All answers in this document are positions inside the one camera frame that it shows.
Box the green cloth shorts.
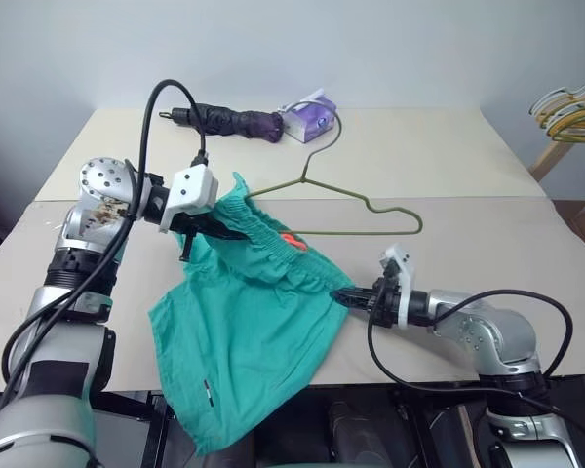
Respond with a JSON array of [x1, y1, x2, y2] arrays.
[[146, 170, 358, 458]]

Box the wooden rack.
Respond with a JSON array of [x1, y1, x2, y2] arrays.
[[527, 139, 575, 180]]

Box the olive wire hanger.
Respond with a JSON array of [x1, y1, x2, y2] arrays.
[[246, 103, 425, 237]]

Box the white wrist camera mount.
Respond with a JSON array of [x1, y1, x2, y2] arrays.
[[157, 165, 221, 235], [376, 242, 416, 329]]

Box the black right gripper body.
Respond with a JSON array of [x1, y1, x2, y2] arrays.
[[368, 261, 403, 328]]

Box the brown cardboard box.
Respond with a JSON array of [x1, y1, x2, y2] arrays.
[[552, 198, 585, 267]]

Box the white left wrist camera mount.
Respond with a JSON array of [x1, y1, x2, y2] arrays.
[[157, 165, 221, 235]]

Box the bunch of hangers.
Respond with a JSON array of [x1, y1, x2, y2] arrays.
[[535, 90, 585, 131]]

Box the folded dark purple umbrella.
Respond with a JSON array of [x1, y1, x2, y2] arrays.
[[157, 102, 286, 145]]

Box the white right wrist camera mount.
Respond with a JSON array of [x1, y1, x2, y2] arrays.
[[376, 242, 416, 329]]

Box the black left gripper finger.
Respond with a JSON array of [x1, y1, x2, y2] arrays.
[[204, 227, 253, 243], [201, 215, 236, 235]]

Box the purple tissue box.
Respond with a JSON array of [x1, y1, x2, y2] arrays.
[[277, 88, 340, 145]]

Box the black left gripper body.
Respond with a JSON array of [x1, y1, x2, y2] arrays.
[[169, 211, 212, 263]]

